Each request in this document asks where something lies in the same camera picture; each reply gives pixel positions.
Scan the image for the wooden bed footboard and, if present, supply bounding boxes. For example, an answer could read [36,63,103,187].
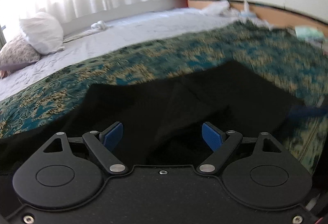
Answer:
[187,0,327,36]

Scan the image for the white pillow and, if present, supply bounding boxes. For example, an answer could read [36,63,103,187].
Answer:
[18,12,64,55]

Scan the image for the white quilted bed sheet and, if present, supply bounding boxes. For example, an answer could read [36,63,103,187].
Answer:
[0,6,257,102]

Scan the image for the crumpled white cloth pile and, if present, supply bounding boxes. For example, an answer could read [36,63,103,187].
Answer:
[200,0,257,18]

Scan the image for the green folded cloth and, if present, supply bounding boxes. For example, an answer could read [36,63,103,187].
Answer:
[295,25,325,41]

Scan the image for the black pants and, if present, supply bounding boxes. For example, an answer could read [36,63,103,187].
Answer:
[1,61,304,176]

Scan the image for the teal paisley bedspread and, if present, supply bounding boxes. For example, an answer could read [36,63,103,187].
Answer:
[1,21,327,172]

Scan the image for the grey floral pillow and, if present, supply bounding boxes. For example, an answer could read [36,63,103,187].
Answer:
[0,35,41,71]

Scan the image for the small white rolled cloth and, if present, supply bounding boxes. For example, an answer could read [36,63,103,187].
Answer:
[91,20,107,30]

